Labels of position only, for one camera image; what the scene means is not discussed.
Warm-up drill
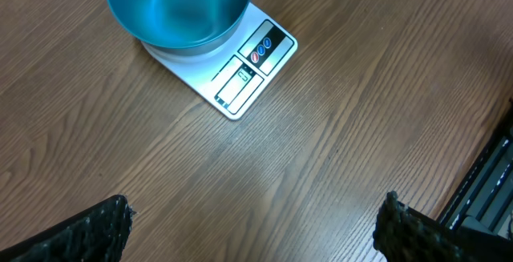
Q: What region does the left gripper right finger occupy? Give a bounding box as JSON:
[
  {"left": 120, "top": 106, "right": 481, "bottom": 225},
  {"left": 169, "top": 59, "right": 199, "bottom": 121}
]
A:
[{"left": 373, "top": 191, "right": 512, "bottom": 262}]

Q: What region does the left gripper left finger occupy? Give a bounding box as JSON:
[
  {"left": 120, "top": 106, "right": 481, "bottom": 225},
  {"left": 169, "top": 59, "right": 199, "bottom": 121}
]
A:
[{"left": 1, "top": 195, "right": 135, "bottom": 262}]

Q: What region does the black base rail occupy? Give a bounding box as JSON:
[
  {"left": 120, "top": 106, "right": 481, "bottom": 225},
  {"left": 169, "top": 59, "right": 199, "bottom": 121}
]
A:
[{"left": 437, "top": 110, "right": 512, "bottom": 238}]

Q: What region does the blue metal bowl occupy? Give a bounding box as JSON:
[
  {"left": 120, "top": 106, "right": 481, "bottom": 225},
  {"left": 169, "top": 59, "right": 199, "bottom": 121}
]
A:
[{"left": 107, "top": 0, "right": 251, "bottom": 55}]

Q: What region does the white digital kitchen scale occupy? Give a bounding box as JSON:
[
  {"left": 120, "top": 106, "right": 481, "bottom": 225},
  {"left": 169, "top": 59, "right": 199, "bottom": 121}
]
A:
[{"left": 143, "top": 3, "right": 298, "bottom": 120}]

